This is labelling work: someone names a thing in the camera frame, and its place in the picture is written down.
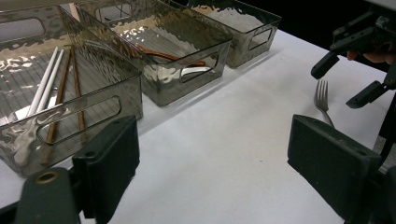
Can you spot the brown spoon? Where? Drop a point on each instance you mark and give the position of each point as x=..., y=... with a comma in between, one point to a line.
x=162, y=56

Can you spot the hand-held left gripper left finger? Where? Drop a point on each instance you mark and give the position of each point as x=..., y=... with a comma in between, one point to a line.
x=109, y=165

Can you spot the white ceramic spoon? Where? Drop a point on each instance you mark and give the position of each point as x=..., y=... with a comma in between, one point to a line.
x=193, y=71

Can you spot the silver metal fork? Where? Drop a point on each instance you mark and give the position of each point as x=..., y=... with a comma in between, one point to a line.
x=321, y=99

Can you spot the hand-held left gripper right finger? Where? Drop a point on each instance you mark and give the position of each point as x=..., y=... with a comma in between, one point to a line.
x=330, y=161

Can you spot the translucent grey plastic bin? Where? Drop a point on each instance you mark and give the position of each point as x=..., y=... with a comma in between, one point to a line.
x=168, y=87
x=241, y=53
x=99, y=71

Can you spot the white chopstick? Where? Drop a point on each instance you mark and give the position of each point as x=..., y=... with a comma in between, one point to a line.
x=42, y=84
x=51, y=82

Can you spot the brown chopstick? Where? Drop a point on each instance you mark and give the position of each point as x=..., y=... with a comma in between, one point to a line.
x=62, y=84

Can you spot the white table cover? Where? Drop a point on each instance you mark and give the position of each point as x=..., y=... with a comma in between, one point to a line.
x=218, y=155

